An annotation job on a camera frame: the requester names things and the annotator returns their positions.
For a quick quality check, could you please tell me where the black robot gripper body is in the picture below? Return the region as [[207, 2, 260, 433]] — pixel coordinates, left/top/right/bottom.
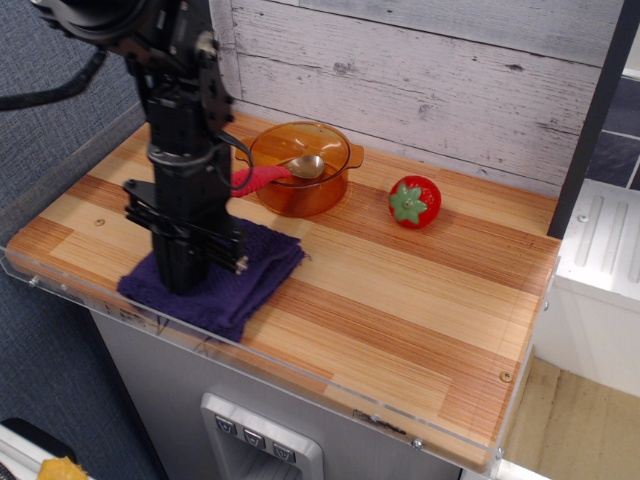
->
[[122, 94, 249, 275]]

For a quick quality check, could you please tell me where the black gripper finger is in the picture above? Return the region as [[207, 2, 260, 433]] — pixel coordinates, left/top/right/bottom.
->
[[169, 250, 209, 295], [152, 234, 172, 288]]

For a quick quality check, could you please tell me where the dark blue cloth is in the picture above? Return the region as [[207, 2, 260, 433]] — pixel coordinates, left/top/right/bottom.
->
[[117, 219, 305, 342]]

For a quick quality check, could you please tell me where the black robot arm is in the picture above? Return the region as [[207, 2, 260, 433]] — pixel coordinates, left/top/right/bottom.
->
[[34, 1, 246, 294]]

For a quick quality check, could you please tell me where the red toy tomato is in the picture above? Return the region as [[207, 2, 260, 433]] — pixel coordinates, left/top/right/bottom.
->
[[388, 175, 442, 229]]

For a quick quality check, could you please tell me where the amber glass pot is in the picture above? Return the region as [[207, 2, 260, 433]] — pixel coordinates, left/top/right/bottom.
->
[[234, 121, 364, 217]]

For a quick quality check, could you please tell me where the grey toy fridge cabinet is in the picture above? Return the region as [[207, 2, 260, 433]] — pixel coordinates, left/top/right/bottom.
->
[[93, 313, 461, 479]]

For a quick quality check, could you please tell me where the silver dispenser panel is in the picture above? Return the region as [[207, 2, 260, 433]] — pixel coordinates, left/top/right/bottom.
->
[[200, 393, 325, 479]]

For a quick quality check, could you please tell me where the clear acrylic table guard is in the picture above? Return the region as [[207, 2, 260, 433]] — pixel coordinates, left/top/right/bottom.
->
[[7, 128, 559, 470]]

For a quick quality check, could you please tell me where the yellow object at corner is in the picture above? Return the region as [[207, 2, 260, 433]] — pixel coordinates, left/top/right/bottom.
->
[[36, 457, 90, 480]]

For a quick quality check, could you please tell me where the white toy sink unit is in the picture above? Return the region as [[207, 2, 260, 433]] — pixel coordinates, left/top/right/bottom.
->
[[532, 180, 639, 396]]

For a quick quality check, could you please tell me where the red handled metal spoon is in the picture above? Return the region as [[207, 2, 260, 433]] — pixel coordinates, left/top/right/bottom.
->
[[231, 155, 325, 198]]

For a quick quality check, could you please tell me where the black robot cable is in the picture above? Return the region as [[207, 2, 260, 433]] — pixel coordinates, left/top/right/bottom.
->
[[0, 49, 107, 112]]

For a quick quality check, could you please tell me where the dark grey vertical post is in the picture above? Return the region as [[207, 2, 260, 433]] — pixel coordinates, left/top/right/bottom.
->
[[547, 0, 639, 239]]

